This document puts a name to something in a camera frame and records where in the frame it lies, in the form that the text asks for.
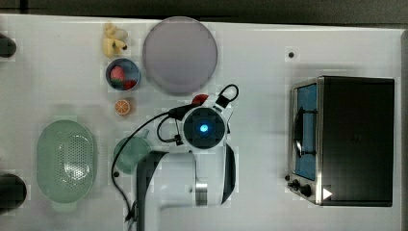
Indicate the red ketchup bottle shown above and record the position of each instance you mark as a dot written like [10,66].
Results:
[199,99]

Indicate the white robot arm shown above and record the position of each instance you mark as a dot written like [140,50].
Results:
[199,172]

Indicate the green oval strainer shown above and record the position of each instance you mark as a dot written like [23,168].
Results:
[65,163]

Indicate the grey round plate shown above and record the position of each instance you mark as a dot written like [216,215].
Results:
[180,55]

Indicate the green mug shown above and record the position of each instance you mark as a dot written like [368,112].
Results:
[135,149]

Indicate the small red fruit toy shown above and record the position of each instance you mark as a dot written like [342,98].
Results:
[129,84]

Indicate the orange slice toy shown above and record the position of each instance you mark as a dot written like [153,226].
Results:
[122,107]

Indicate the blue small bowl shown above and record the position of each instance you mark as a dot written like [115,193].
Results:
[131,70]

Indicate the red strawberry toy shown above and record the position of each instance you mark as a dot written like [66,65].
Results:
[117,75]

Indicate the yellow plush toy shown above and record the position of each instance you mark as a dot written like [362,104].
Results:
[113,41]

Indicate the silver toaster oven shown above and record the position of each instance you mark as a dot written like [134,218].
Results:
[342,141]

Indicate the black cylinder upper left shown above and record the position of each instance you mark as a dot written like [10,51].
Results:
[7,47]

